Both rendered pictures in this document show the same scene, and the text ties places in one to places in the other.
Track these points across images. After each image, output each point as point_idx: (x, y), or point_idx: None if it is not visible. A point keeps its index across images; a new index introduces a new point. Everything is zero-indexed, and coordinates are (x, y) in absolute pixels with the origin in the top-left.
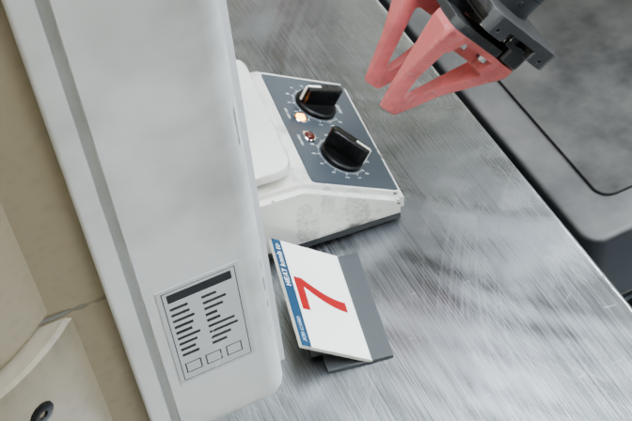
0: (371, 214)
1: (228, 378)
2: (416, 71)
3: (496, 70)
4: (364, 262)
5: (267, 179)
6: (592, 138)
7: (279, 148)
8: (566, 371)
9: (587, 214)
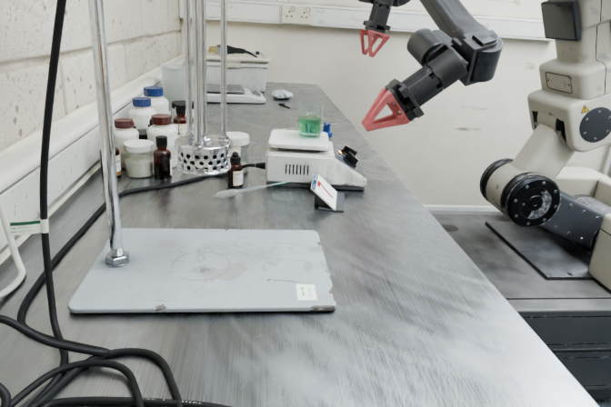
0: (353, 182)
1: None
2: (376, 112)
3: (404, 117)
4: (345, 195)
5: (320, 148)
6: None
7: (327, 143)
8: (405, 228)
9: None
